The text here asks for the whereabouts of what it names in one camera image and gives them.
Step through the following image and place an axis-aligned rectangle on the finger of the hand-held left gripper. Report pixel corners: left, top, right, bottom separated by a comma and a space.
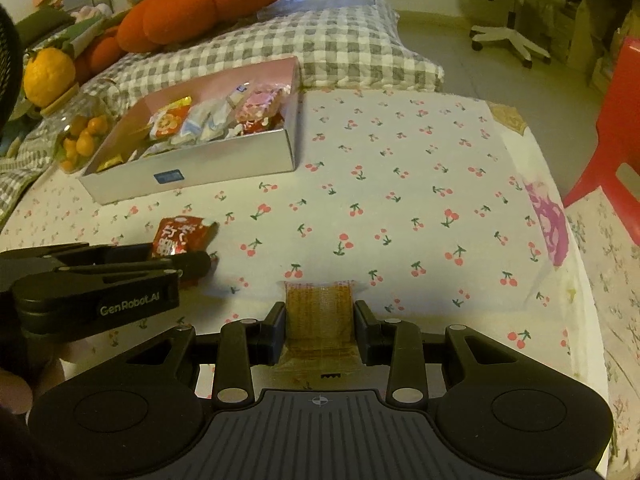
0, 241, 153, 267
52, 250, 212, 281

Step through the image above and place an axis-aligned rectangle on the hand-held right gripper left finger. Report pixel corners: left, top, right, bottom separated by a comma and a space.
125, 301, 287, 405

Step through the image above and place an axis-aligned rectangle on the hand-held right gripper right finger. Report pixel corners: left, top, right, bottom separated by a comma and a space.
352, 300, 521, 405

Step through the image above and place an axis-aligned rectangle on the red snack packet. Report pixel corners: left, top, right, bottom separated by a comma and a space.
147, 97, 193, 143
150, 215, 220, 288

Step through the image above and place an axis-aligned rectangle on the brown wafer packet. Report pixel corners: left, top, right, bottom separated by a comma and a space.
272, 279, 362, 390

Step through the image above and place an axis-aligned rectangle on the silver box with pink inside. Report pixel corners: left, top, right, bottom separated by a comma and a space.
79, 56, 303, 206

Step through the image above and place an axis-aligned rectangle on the clear packet blue white snack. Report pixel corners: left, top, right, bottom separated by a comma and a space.
207, 82, 251, 138

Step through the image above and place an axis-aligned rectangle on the pink floral snack packet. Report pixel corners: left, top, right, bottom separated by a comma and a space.
232, 85, 291, 136

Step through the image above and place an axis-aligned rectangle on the person's left hand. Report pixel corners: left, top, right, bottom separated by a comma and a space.
0, 366, 35, 413

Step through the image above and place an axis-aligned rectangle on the glass jar of kumquats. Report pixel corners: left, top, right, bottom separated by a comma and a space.
52, 92, 118, 176

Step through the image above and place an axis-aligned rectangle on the cherry print bedsheet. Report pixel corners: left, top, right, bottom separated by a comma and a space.
0, 87, 601, 461

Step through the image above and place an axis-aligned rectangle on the yellow citrus jar lid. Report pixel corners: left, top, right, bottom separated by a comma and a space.
22, 47, 76, 111

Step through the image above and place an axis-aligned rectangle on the small orange plush fruit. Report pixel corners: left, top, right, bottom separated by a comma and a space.
75, 35, 126, 83

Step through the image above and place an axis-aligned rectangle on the green snowflake pillow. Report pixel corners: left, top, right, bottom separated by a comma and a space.
50, 15, 121, 56

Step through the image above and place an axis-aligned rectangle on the black mesh fan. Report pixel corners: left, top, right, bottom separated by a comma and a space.
0, 5, 23, 126

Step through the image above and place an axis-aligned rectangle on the dark green pillow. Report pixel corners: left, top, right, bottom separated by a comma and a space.
15, 7, 76, 46

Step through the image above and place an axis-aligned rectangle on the pink plush toy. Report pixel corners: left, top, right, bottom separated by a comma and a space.
70, 4, 113, 21

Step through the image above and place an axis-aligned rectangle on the floral print cloth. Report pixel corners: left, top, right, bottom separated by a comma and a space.
565, 190, 640, 461

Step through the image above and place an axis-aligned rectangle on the grey checked pillow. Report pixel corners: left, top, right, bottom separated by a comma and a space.
0, 0, 446, 211

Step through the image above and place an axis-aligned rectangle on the large orange persimmon pillow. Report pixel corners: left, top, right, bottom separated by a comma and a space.
117, 0, 296, 53

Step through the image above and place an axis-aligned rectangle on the clear plastic bag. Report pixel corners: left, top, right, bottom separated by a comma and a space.
260, 0, 381, 16

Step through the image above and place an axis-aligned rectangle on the red plastic chair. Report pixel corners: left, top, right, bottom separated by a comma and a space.
562, 37, 640, 246

